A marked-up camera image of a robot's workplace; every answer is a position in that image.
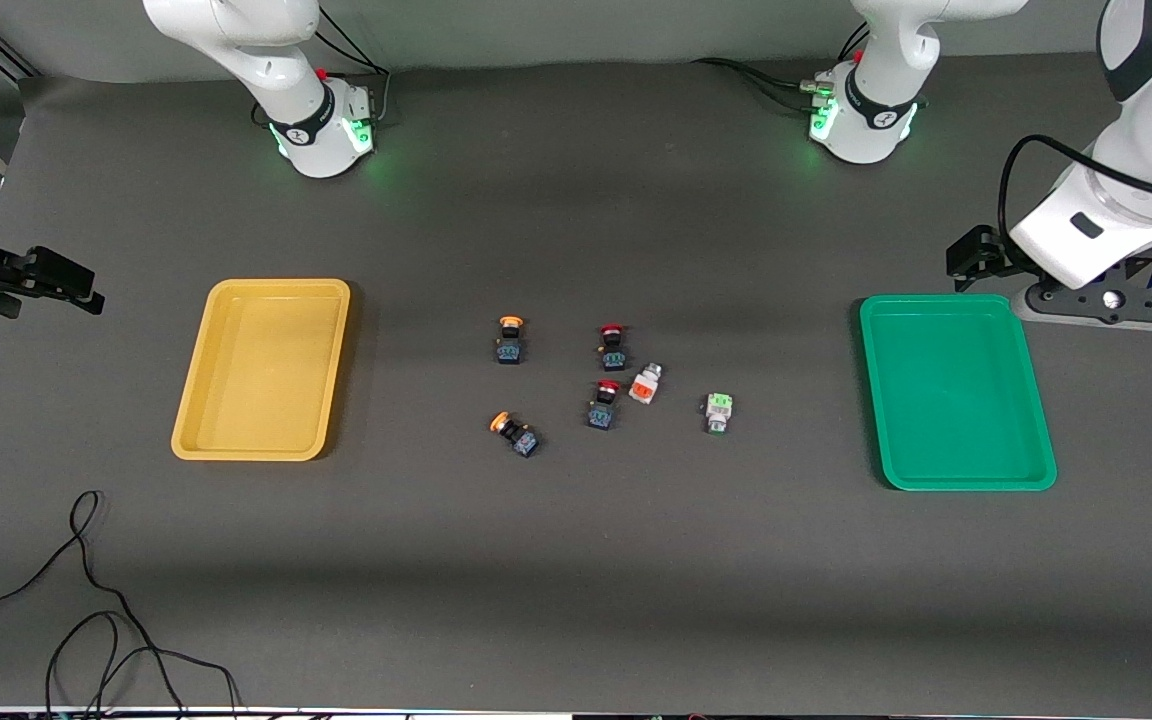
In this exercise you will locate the dark gray table mat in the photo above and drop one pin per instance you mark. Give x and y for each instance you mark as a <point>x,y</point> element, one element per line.
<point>576,600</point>

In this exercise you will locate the yellow push button switch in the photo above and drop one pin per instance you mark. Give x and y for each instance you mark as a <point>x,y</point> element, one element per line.
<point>516,435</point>
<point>509,345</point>

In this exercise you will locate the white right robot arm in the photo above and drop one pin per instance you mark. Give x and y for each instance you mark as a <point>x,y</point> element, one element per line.
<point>306,110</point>

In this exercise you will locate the green plastic tray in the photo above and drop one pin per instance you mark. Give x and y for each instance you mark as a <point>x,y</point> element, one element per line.
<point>954,395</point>

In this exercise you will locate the red push button switch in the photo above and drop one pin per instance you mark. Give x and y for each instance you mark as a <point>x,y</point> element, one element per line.
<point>603,408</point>
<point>613,350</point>

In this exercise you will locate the white switch with green button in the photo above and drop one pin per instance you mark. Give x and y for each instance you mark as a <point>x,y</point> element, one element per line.
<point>718,410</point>

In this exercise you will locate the yellow plastic tray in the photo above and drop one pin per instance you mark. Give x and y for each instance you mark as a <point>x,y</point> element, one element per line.
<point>261,370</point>

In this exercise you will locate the black aluminium rail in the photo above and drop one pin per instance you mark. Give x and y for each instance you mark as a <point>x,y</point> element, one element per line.
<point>6,55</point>

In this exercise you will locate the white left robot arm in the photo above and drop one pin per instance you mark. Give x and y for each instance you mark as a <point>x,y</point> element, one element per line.
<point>876,110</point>

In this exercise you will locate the white switch with orange button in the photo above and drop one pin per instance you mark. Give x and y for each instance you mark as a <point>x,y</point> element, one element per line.
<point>645,385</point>

